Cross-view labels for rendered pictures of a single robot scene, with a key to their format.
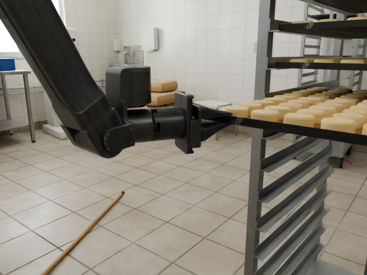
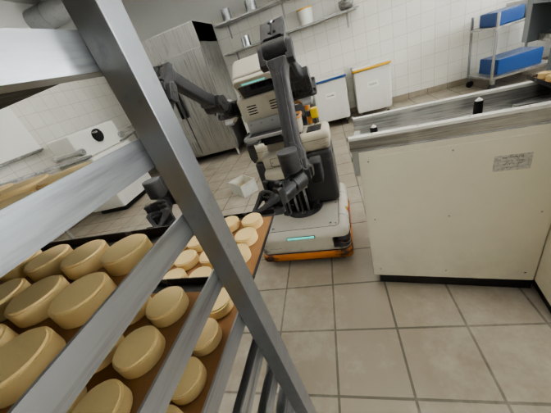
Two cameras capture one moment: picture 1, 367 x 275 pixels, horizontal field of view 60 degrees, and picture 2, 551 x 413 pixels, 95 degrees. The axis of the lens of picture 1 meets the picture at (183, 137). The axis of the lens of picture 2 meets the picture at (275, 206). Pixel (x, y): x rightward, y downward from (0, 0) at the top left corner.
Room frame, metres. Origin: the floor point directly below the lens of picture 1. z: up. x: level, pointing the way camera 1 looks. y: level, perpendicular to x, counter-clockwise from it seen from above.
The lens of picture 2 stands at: (1.12, -0.22, 1.27)
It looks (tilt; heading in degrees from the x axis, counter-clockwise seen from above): 29 degrees down; 160
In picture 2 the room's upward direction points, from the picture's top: 19 degrees counter-clockwise
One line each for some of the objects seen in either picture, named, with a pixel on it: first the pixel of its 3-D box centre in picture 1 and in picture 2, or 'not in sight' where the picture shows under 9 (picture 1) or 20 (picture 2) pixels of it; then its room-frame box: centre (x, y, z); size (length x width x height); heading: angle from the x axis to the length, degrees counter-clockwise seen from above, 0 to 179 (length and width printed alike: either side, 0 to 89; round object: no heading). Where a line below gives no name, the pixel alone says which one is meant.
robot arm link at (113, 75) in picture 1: (117, 105); (294, 165); (0.50, 0.10, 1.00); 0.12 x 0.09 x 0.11; 140
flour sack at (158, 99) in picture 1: (161, 96); not in sight; (4.41, 0.31, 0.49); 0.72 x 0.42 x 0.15; 147
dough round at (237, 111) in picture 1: (236, 112); (252, 221); (0.61, -0.10, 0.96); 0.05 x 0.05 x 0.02
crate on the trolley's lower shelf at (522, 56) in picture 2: not in sight; (509, 61); (-0.96, 4.62, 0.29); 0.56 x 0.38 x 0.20; 60
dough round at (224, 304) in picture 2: (283, 100); (218, 302); (0.78, -0.25, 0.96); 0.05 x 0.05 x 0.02
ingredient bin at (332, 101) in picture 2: not in sight; (331, 101); (-2.59, 2.72, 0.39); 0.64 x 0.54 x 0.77; 141
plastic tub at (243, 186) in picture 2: not in sight; (243, 186); (-1.71, 0.49, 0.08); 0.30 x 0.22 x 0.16; 9
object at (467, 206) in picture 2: not in sight; (442, 201); (0.46, 0.86, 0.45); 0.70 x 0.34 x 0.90; 42
